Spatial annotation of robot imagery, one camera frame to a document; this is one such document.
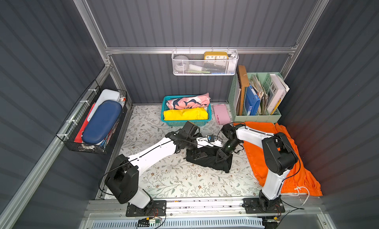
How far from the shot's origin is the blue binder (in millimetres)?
967

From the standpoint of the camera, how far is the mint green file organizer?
979 millimetres

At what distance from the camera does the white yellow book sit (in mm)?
955
